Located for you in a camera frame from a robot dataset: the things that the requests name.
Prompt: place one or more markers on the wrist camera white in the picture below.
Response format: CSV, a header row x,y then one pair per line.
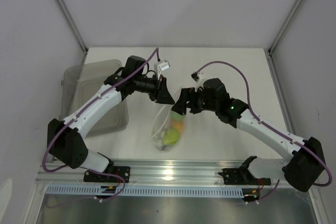
x,y
161,66
196,76

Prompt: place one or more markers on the yellow-green toy pear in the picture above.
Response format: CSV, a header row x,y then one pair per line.
x,y
171,137

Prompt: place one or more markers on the aluminium mounting rail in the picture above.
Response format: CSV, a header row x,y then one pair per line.
x,y
152,173

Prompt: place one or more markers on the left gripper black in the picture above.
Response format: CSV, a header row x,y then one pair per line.
x,y
160,94

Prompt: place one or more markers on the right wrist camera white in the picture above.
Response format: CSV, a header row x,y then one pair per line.
x,y
196,76

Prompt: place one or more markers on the right aluminium frame post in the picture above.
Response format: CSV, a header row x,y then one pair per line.
x,y
295,9

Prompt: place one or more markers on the aluminium frame post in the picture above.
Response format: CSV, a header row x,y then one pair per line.
x,y
295,9
71,24

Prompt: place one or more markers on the green toy fruit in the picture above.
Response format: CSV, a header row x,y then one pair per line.
x,y
177,117

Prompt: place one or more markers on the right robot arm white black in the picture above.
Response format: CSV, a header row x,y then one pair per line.
x,y
302,161

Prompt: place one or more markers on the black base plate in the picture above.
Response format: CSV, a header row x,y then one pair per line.
x,y
113,174
239,176

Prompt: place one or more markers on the orange toy lemon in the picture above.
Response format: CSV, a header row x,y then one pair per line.
x,y
178,125

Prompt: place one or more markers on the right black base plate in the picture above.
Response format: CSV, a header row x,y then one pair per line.
x,y
239,176

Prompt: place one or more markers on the slotted white cable duct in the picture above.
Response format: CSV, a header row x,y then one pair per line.
x,y
154,191

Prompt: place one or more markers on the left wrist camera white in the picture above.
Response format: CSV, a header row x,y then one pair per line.
x,y
161,66

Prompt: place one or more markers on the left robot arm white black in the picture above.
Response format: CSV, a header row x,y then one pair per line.
x,y
65,138

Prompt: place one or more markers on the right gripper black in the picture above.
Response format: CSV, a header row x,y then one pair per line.
x,y
180,106

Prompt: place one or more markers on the clear zip top bag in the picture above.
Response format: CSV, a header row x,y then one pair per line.
x,y
168,128

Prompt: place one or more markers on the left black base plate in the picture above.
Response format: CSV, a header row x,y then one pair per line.
x,y
113,174

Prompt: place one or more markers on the left aluminium frame post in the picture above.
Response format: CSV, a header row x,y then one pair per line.
x,y
71,24

